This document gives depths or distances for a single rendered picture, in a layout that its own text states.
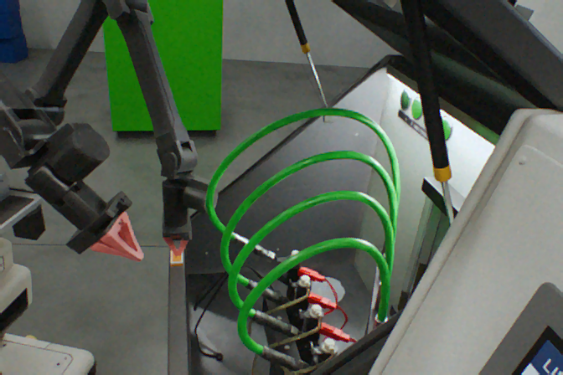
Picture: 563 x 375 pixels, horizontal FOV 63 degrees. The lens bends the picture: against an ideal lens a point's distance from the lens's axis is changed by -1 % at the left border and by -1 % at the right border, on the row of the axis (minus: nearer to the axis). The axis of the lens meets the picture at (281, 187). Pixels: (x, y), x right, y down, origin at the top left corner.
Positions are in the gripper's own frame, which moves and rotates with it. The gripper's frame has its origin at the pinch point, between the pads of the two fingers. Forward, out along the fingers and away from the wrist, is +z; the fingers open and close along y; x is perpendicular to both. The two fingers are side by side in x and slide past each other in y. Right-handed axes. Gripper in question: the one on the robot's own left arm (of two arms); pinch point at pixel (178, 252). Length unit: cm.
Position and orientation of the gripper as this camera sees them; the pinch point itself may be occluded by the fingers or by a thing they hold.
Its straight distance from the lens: 118.7
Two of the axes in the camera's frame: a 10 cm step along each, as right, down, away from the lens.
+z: -0.6, 8.9, 4.5
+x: -9.8, 0.4, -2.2
